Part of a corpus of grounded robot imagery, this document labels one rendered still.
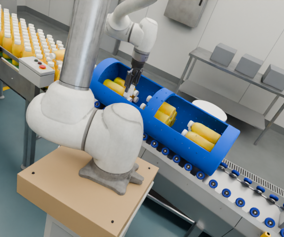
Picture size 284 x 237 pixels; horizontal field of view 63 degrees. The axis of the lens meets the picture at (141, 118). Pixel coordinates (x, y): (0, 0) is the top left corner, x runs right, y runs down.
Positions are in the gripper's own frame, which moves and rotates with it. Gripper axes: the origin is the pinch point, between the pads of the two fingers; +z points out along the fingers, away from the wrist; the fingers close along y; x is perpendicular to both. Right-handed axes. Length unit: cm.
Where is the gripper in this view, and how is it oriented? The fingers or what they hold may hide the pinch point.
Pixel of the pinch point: (128, 91)
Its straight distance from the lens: 138.7
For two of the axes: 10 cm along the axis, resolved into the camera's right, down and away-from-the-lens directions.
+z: -3.0, 8.0, 5.3
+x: -7.9, -5.2, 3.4
